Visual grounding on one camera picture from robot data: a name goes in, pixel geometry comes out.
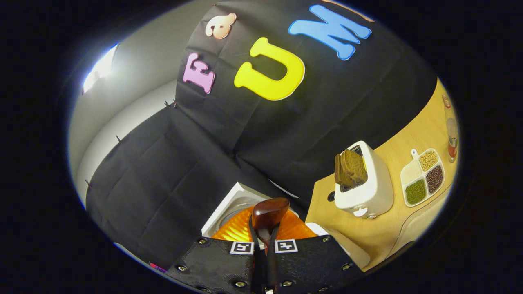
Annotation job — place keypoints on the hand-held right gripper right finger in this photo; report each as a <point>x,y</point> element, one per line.
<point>314,265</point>

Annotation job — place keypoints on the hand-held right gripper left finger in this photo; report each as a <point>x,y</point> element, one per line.
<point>216,265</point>

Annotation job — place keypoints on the white rice cooker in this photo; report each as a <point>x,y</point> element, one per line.
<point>229,204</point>

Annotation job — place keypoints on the brown wooden spoon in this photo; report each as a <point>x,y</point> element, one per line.
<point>269,212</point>

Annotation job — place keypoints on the black table grommet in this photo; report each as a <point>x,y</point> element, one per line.
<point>331,196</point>

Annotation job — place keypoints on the white toaster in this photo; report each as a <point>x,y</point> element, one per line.
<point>372,192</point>

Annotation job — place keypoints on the black backdrop cloth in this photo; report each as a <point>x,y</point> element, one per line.
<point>196,171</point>

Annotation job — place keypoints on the white divided grain tray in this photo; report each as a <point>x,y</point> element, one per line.
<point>416,192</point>

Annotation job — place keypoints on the clear plastic bottle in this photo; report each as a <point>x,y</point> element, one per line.
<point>451,130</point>

